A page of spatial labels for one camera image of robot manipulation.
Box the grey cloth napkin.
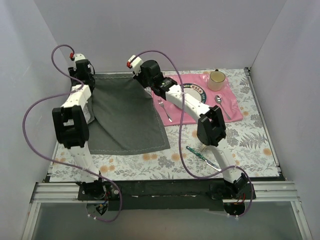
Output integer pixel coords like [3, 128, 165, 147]
[88, 73, 170, 156]

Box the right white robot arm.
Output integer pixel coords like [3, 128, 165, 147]
[127, 56, 254, 199]

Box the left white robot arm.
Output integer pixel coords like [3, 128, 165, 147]
[52, 53, 100, 183]

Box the silver fork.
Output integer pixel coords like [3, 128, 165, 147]
[157, 98, 173, 123]

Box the pink placemat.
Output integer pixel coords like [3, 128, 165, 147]
[151, 73, 243, 126]

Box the white plate blue rim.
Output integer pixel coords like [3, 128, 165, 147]
[183, 83, 207, 104]

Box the cream mug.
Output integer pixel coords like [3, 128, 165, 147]
[207, 69, 226, 92]

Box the silver spoon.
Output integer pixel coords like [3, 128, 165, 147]
[214, 95, 231, 120]

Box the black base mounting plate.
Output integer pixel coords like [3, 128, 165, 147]
[77, 179, 256, 216]

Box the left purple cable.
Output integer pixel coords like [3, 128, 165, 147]
[22, 44, 123, 223]

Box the purple cable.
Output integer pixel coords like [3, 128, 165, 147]
[22, 44, 123, 223]
[132, 50, 255, 221]

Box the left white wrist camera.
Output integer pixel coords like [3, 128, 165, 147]
[69, 52, 87, 62]

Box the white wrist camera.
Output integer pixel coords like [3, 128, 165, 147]
[126, 55, 144, 76]
[69, 52, 87, 62]

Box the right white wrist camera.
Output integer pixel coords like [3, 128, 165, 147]
[126, 55, 144, 76]

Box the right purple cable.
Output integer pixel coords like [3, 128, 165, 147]
[132, 50, 255, 221]

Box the green handled knife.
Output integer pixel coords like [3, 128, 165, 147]
[186, 146, 221, 172]

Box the aluminium frame rail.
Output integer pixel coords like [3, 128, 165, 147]
[21, 181, 312, 240]

